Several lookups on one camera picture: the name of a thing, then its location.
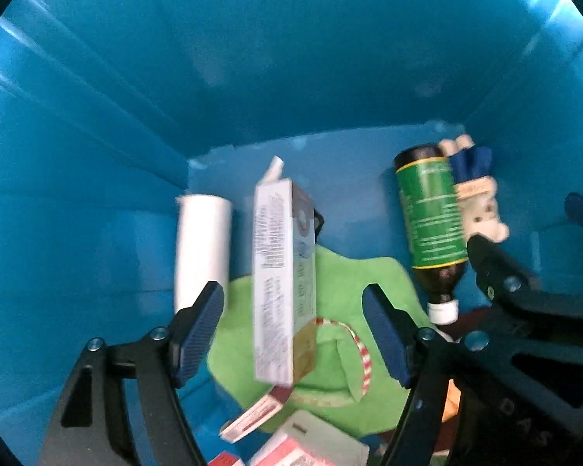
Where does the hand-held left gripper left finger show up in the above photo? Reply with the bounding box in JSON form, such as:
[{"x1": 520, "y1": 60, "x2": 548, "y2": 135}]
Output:
[{"x1": 39, "y1": 280, "x2": 224, "y2": 466}]

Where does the pink white tissue packet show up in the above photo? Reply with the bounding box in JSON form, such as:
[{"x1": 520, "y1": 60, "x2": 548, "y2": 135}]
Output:
[{"x1": 250, "y1": 410, "x2": 370, "y2": 466}]

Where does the pink white box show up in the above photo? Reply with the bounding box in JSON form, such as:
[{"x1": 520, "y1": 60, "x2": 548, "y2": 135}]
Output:
[{"x1": 220, "y1": 387, "x2": 295, "y2": 443}]

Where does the white paper roll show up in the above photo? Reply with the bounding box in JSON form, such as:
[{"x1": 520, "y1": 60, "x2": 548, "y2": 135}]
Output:
[{"x1": 174, "y1": 193, "x2": 234, "y2": 316}]

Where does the cream doll blue outfit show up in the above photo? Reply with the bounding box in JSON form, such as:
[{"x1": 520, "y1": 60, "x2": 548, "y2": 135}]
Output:
[{"x1": 440, "y1": 136, "x2": 511, "y2": 243}]

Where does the white grey medicine box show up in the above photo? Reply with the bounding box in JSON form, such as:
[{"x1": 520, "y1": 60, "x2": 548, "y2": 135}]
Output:
[{"x1": 253, "y1": 155, "x2": 319, "y2": 386}]

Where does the green fleece cloth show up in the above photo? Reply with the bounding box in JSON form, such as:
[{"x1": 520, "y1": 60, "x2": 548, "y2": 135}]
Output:
[{"x1": 206, "y1": 245, "x2": 433, "y2": 438}]

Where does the dark maroon cloth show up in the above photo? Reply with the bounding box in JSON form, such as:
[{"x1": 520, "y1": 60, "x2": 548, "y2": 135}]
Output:
[{"x1": 459, "y1": 307, "x2": 494, "y2": 331}]

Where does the brown bottle green label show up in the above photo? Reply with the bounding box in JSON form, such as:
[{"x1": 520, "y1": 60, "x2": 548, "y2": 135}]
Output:
[{"x1": 393, "y1": 143, "x2": 470, "y2": 326}]

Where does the blue plastic storage crate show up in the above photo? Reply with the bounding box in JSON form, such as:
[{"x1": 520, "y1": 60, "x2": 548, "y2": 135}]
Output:
[{"x1": 0, "y1": 0, "x2": 583, "y2": 466}]

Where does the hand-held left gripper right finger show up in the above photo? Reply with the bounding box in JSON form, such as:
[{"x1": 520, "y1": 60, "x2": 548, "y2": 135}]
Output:
[{"x1": 362, "y1": 284, "x2": 464, "y2": 466}]

